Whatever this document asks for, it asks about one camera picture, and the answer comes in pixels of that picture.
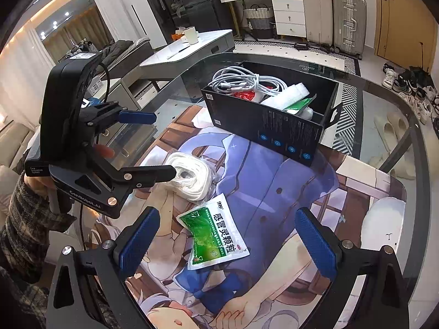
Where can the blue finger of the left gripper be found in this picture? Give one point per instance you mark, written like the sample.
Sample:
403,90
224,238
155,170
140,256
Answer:
147,175
136,117

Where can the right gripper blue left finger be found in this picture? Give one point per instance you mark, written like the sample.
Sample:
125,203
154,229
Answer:
134,241

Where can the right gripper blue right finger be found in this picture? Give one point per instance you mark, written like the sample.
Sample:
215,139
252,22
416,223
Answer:
320,242

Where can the small green medicine sachet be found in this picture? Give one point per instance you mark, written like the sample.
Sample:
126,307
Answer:
215,236

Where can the red balloon packet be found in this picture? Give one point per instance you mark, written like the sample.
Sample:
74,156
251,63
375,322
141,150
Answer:
251,96

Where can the white plush toy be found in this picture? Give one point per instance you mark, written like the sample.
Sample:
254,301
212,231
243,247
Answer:
306,114

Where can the large green medicine bag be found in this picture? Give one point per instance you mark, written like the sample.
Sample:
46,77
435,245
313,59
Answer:
299,106

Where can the person's left hand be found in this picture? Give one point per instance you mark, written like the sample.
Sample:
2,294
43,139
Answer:
41,185

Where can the grey side cabinet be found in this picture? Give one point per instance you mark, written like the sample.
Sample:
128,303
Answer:
135,96

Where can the grey sofa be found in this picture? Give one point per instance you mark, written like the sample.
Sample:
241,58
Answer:
125,55

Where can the grey white coffee table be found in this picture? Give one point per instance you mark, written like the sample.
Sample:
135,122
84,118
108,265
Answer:
172,60

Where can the anime print desk mat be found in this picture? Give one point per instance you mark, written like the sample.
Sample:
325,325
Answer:
277,284

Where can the white cup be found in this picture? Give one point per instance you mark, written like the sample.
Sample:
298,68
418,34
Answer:
191,35

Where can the black refrigerator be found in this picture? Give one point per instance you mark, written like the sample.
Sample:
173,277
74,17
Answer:
204,15

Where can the beige slippers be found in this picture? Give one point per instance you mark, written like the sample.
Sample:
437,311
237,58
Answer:
391,130

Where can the black cardboard storage box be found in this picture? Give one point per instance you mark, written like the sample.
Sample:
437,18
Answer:
288,134

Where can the woven laundry basket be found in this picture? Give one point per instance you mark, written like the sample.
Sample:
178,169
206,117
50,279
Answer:
260,20

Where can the pile of shoes on floor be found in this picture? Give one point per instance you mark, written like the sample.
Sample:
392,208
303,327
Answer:
415,87

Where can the beige suitcase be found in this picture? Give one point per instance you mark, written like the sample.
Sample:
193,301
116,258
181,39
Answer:
319,21

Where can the wooden door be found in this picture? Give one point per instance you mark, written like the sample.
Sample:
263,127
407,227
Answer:
406,33

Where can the silver aluminium suitcase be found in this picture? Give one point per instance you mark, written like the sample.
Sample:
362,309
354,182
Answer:
349,26

